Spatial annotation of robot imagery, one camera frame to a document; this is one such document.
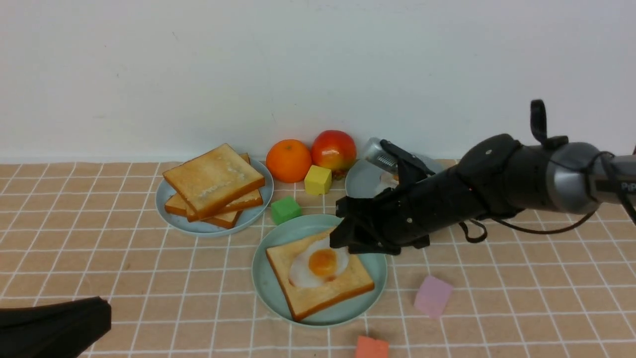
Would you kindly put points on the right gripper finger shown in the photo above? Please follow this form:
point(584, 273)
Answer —
point(362, 209)
point(360, 237)

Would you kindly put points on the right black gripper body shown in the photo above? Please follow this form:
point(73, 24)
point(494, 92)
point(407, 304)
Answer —
point(420, 206)

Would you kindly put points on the fried egg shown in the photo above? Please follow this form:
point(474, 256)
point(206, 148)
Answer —
point(318, 264)
point(387, 181)

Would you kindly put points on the toast slice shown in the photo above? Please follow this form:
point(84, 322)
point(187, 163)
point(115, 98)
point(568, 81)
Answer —
point(232, 210)
point(209, 182)
point(304, 302)
point(177, 206)

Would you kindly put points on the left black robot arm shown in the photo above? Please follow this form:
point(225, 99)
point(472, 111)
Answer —
point(61, 330)

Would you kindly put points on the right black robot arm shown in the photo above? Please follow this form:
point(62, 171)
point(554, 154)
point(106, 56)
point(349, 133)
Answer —
point(497, 179)

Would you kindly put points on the blue plate with eggs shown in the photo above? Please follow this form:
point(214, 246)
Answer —
point(362, 179)

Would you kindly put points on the yellow cube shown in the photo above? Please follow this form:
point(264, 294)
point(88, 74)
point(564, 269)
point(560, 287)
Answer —
point(318, 180)

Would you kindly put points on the red apple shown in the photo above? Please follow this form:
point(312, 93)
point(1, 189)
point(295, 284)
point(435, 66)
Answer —
point(336, 151)

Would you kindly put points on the green round plate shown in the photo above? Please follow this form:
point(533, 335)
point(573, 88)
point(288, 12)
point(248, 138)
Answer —
point(270, 293)

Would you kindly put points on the green cube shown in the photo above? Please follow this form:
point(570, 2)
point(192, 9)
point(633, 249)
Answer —
point(285, 209)

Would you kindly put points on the orange fruit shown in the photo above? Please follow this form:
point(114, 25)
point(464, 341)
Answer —
point(289, 161)

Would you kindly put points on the pink cube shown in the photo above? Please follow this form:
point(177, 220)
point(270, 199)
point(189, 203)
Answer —
point(432, 297)

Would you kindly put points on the orange-red cube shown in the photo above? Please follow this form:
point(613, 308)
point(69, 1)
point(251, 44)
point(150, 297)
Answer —
point(368, 347)

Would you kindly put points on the blue plate with toast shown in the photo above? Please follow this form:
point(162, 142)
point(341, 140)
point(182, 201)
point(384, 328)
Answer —
point(201, 229)

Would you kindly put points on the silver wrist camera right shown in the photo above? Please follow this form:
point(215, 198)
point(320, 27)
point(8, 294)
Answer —
point(393, 159)

